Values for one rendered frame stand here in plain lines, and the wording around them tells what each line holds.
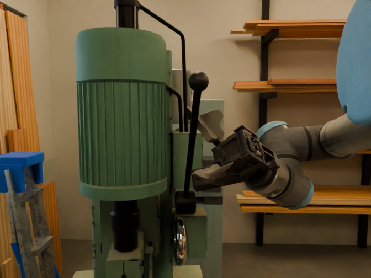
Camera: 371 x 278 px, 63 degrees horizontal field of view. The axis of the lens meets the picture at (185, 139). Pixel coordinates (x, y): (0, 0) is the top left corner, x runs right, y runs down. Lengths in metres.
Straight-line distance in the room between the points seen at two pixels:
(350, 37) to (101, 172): 0.44
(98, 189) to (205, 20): 2.63
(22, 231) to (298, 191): 1.16
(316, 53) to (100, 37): 2.77
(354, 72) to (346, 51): 0.03
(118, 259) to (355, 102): 0.52
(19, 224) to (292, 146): 1.15
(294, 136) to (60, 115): 2.73
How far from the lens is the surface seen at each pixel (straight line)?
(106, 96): 0.55
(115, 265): 0.66
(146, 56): 0.56
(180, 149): 0.80
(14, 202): 1.47
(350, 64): 0.29
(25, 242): 1.52
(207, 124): 0.60
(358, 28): 0.28
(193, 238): 0.86
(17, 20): 2.74
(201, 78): 0.51
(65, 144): 3.27
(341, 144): 0.72
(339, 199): 2.85
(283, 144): 0.77
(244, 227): 3.22
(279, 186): 0.67
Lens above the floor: 1.37
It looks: 6 degrees down
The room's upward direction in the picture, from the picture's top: straight up
